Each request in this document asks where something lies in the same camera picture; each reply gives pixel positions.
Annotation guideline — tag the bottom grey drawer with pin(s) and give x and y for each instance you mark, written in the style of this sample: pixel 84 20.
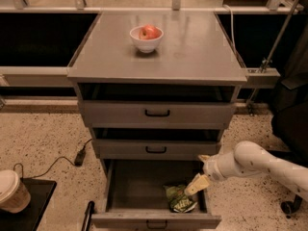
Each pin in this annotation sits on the bottom grey drawer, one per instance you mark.
pixel 135 197

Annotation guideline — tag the white ceramic bowl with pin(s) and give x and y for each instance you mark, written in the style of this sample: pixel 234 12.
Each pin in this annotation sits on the white ceramic bowl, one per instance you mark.
pixel 145 45

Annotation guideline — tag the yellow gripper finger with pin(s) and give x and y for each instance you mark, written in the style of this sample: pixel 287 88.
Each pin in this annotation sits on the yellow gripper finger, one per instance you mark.
pixel 199 183

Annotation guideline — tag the small black side table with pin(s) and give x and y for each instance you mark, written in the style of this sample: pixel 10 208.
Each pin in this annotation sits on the small black side table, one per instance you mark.
pixel 29 219

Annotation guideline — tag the red apple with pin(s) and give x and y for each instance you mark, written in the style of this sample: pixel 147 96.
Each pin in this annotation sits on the red apple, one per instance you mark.
pixel 149 32

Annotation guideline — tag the paper coffee cup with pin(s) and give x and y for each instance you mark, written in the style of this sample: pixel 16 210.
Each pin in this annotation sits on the paper coffee cup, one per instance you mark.
pixel 14 196

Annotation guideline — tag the top grey drawer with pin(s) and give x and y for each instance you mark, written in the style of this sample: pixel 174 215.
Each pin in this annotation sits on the top grey drawer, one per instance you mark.
pixel 155 106

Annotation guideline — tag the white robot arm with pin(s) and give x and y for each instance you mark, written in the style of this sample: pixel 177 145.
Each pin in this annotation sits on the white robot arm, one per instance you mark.
pixel 246 159

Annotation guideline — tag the black office chair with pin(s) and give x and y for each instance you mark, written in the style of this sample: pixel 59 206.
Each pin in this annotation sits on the black office chair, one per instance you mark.
pixel 290 105

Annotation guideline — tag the middle grey drawer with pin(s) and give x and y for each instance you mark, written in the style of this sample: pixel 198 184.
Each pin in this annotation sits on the middle grey drawer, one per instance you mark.
pixel 155 144

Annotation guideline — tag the metal diagonal support rod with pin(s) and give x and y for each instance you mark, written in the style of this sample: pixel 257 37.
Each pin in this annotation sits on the metal diagonal support rod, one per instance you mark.
pixel 265 77

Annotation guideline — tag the black power adapter with cable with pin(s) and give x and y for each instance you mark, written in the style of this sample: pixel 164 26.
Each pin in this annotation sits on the black power adapter with cable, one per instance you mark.
pixel 78 161

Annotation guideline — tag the grey drawer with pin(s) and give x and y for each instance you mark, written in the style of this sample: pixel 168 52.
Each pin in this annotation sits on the grey drawer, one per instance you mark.
pixel 135 197
pixel 155 106
pixel 155 144

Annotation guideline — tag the green jalapeno chip bag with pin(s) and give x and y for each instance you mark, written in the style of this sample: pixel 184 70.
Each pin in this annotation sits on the green jalapeno chip bag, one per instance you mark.
pixel 177 201

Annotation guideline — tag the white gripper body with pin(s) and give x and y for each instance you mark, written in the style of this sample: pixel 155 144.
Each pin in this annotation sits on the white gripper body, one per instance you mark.
pixel 212 168

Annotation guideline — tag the black handle bar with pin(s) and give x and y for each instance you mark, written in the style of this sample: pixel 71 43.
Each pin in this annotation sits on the black handle bar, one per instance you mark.
pixel 86 221

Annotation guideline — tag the grey drawer cabinet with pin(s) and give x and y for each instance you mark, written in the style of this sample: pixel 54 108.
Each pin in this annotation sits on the grey drawer cabinet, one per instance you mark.
pixel 192 52

